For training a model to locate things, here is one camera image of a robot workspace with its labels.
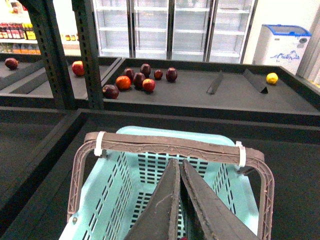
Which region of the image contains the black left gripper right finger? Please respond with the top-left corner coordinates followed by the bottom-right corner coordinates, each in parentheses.
top-left (180, 160), bottom-right (258, 240)

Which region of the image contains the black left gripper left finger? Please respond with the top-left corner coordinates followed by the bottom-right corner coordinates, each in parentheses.
top-left (125, 158), bottom-right (181, 240)

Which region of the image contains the light blue plastic basket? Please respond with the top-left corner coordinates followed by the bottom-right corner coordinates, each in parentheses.
top-left (61, 126), bottom-right (275, 240)

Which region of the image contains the red yellow apple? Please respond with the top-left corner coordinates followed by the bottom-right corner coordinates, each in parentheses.
top-left (142, 78), bottom-right (156, 93)

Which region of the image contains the dark red apple front left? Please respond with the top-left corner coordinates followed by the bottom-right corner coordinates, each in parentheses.
top-left (102, 84), bottom-right (120, 99)

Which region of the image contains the orange red apple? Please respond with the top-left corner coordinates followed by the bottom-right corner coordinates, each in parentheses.
top-left (115, 75), bottom-right (131, 90)

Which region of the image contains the dark red apple middle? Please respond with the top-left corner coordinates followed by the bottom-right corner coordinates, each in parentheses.
top-left (133, 72), bottom-right (146, 89)

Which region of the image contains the small dark red apple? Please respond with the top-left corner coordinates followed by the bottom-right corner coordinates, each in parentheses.
top-left (154, 69), bottom-right (163, 81)

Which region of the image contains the dark red apple right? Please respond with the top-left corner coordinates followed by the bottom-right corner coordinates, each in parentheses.
top-left (166, 67), bottom-right (178, 83)

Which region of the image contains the dark red apple back left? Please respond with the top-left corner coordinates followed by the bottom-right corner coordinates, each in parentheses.
top-left (123, 68), bottom-right (135, 82)

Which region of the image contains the red apple left tray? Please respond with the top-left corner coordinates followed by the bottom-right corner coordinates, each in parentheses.
top-left (71, 60), bottom-right (85, 77)

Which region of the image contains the dark apple far left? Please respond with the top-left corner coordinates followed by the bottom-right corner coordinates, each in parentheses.
top-left (4, 57), bottom-right (19, 71)

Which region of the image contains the black produce tray back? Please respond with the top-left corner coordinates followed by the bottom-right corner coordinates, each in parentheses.
top-left (104, 58), bottom-right (320, 127)

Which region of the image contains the black produce tray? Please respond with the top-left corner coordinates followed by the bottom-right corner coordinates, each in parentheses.
top-left (104, 58), bottom-right (320, 127)
top-left (0, 107), bottom-right (320, 240)
top-left (0, 53), bottom-right (122, 109)

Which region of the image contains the black divider left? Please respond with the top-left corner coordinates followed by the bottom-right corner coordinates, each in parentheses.
top-left (206, 70), bottom-right (224, 95)

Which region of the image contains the black triangular divider right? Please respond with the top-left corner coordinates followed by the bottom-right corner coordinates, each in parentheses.
top-left (243, 68), bottom-right (268, 94)

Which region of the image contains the black produce tray front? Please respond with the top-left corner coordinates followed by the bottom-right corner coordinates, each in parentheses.
top-left (0, 107), bottom-right (320, 240)

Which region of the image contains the yellow lemon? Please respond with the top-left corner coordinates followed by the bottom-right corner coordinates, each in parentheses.
top-left (266, 72), bottom-right (279, 85)

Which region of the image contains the white blue chest freezer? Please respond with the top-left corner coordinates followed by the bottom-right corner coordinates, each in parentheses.
top-left (252, 24), bottom-right (312, 75)

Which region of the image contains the glass door refrigerator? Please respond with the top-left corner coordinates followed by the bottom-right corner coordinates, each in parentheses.
top-left (93, 0), bottom-right (257, 64)

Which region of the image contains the black produce tray left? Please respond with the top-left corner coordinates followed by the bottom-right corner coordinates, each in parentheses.
top-left (0, 53), bottom-right (122, 109)

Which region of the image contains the white shelf with bottles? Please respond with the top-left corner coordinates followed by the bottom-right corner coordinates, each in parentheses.
top-left (0, 0), bottom-right (81, 56)

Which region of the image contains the dark metal rack post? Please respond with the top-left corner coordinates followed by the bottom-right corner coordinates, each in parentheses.
top-left (71, 0), bottom-right (104, 110)
top-left (19, 0), bottom-right (77, 110)

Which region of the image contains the dark metal rack post left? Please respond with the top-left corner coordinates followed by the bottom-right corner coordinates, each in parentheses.
top-left (19, 0), bottom-right (77, 110)

